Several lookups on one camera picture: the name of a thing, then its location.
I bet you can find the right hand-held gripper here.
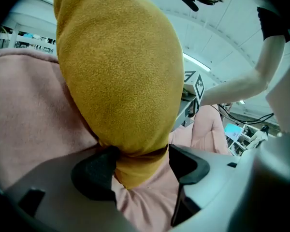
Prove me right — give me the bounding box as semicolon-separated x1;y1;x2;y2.
171;70;205;132

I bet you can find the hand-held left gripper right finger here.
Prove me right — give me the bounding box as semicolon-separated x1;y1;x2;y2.
168;139;290;232

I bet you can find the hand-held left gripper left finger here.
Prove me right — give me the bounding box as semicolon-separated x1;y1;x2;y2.
2;145;136;232

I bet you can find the mustard yellow cushion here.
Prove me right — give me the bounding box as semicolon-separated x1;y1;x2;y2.
52;0;186;190

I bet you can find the person's right forearm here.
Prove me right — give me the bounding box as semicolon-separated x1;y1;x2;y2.
200;34;286;107

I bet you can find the ceiling light strip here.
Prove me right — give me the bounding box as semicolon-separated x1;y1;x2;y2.
183;53;211;72

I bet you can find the white open shelving rack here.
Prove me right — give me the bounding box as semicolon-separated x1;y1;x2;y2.
226;123;269;157

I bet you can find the flat screen monitor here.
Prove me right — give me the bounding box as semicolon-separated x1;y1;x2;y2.
224;123;242;140

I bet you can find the pink padded armchair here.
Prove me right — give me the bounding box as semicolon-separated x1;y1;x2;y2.
0;48;232;232

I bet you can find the person's black-clothed body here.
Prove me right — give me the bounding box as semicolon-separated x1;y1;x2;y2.
244;0;290;43

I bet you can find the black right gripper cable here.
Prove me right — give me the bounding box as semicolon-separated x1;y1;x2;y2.
217;104;275;126

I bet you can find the black head-mounted camera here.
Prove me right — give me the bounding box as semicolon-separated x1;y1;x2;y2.
178;0;199;12

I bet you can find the white wall shelf unit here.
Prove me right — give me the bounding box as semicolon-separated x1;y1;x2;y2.
0;20;58;55

